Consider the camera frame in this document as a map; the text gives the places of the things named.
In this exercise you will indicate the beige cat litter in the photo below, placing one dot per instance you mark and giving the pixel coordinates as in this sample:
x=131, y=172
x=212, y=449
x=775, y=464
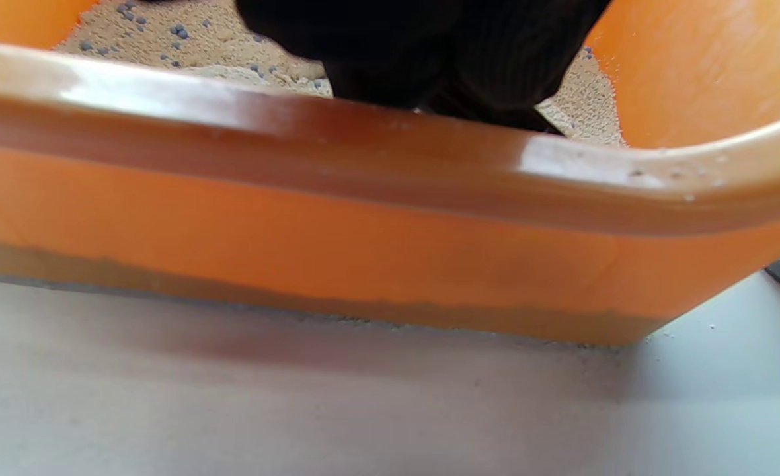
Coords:
x=218, y=39

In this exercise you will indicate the person's left hand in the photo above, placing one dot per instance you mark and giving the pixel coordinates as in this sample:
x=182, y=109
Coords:
x=429, y=46

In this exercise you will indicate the orange plastic litter box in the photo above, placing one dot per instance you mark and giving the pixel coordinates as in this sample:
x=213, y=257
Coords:
x=363, y=258

